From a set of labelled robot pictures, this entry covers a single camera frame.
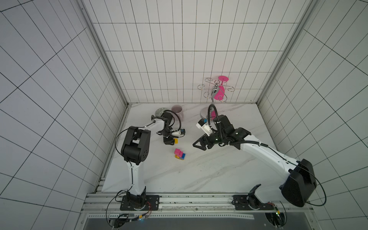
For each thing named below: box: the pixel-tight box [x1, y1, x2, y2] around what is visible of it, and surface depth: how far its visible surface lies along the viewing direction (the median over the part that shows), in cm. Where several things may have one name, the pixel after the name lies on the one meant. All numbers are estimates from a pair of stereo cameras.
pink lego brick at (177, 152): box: [173, 148, 181, 157], surface depth 87 cm
